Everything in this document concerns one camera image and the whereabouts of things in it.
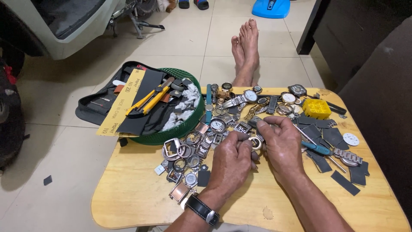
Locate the person's right hand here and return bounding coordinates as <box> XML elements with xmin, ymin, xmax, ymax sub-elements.
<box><xmin>256</xmin><ymin>116</ymin><xmax>307</xmax><ymax>188</ymax></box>

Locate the person's left hand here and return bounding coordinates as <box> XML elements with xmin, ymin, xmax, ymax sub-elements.
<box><xmin>206</xmin><ymin>130</ymin><xmax>261</xmax><ymax>202</ymax></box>

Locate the gold round watch case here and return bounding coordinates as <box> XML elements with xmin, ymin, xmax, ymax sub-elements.
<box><xmin>248</xmin><ymin>135</ymin><xmax>265</xmax><ymax>152</ymax></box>

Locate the heap of empty watch cases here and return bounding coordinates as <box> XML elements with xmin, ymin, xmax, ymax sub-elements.
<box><xmin>154</xmin><ymin>122</ymin><xmax>256</xmax><ymax>205</ymax></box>

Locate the pile of dark sandpaper pieces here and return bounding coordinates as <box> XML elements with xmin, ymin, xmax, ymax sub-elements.
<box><xmin>295</xmin><ymin>115</ymin><xmax>371</xmax><ymax>196</ymax></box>

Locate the yellow plastic case holder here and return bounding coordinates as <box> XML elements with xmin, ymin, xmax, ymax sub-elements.
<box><xmin>302</xmin><ymin>99</ymin><xmax>332</xmax><ymax>120</ymax></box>

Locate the silver metal pin tool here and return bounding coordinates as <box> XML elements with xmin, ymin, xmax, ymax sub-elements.
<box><xmin>328</xmin><ymin>156</ymin><xmax>348</xmax><ymax>174</ymax></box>

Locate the green plastic mesh basket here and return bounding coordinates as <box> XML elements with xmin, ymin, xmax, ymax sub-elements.
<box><xmin>129</xmin><ymin>68</ymin><xmax>205</xmax><ymax>146</ymax></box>

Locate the heap of wristwatches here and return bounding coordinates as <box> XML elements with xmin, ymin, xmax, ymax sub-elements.
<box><xmin>206</xmin><ymin>82</ymin><xmax>309</xmax><ymax>133</ymax></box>

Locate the loose white watch dial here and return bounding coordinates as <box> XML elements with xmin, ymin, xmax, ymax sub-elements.
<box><xmin>342</xmin><ymin>132</ymin><xmax>360</xmax><ymax>147</ymax></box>

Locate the white cotton wad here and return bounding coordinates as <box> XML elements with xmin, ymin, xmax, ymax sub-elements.
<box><xmin>161</xmin><ymin>83</ymin><xmax>201</xmax><ymax>132</ymax></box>

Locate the yellow utility knife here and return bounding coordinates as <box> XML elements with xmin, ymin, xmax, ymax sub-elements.
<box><xmin>125</xmin><ymin>77</ymin><xmax>175</xmax><ymax>118</ymax></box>

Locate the person's bare foot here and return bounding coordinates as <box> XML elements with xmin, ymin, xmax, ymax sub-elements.
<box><xmin>239</xmin><ymin>18</ymin><xmax>261</xmax><ymax>87</ymax></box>
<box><xmin>231</xmin><ymin>35</ymin><xmax>247</xmax><ymax>87</ymax></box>

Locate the brown sofa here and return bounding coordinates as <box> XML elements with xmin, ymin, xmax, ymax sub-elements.
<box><xmin>338</xmin><ymin>15</ymin><xmax>412</xmax><ymax>227</ymax></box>

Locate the black sandpaper sheet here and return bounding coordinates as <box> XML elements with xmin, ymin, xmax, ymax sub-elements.
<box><xmin>116</xmin><ymin>69</ymin><xmax>165</xmax><ymax>136</ymax></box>

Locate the yellow sandpaper sheet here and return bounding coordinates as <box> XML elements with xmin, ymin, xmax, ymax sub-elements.
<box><xmin>96</xmin><ymin>69</ymin><xmax>146</xmax><ymax>138</ymax></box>

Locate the dark wooden cabinet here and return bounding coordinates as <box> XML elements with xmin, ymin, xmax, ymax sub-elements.
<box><xmin>296</xmin><ymin>0</ymin><xmax>412</xmax><ymax>94</ymax></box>

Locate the blue plastic object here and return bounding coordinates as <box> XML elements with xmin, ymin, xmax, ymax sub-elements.
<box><xmin>251</xmin><ymin>0</ymin><xmax>291</xmax><ymax>19</ymax></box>

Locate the black zip tool pouch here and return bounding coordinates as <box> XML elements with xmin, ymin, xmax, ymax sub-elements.
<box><xmin>75</xmin><ymin>61</ymin><xmax>156</xmax><ymax>126</ymax></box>

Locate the white motor scooter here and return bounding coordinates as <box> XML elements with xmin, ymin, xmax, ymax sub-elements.
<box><xmin>0</xmin><ymin>0</ymin><xmax>165</xmax><ymax>61</ymax></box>

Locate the black bag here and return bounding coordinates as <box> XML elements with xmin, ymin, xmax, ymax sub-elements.
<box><xmin>0</xmin><ymin>48</ymin><xmax>30</xmax><ymax>173</ymax></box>

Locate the blue handled screwdriver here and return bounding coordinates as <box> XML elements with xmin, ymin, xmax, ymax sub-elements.
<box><xmin>291</xmin><ymin>124</ymin><xmax>333</xmax><ymax>156</ymax></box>

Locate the black strap wristwatch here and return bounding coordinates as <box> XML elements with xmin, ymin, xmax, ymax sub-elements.
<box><xmin>180</xmin><ymin>193</ymin><xmax>221</xmax><ymax>227</ymax></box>

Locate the silver watch with metal bracelet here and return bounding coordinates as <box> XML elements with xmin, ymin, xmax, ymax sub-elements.
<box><xmin>333</xmin><ymin>148</ymin><xmax>364</xmax><ymax>167</ymax></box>

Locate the blue watch strap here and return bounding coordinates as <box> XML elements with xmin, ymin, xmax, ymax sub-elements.
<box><xmin>205</xmin><ymin>84</ymin><xmax>214</xmax><ymax>125</ymax></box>

